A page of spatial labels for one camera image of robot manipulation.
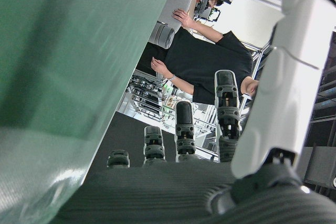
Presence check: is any right white grey robot hand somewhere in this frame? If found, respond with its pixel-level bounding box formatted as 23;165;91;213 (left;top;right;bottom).
52;0;336;224

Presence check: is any blue plastic cup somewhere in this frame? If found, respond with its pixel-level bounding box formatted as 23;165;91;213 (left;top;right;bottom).
0;0;180;224

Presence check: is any person in black t-shirt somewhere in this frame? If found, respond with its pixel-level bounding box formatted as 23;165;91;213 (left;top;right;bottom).
136;8;260;105

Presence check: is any background person black hair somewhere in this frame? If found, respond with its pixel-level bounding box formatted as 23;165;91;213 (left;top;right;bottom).
206;0;225;9

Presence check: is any grey water bottle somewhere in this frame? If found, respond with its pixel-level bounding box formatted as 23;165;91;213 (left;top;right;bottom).
151;21;176;50

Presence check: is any black computer monitor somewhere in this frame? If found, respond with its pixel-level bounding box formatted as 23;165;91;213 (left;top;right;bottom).
88;111;177;168

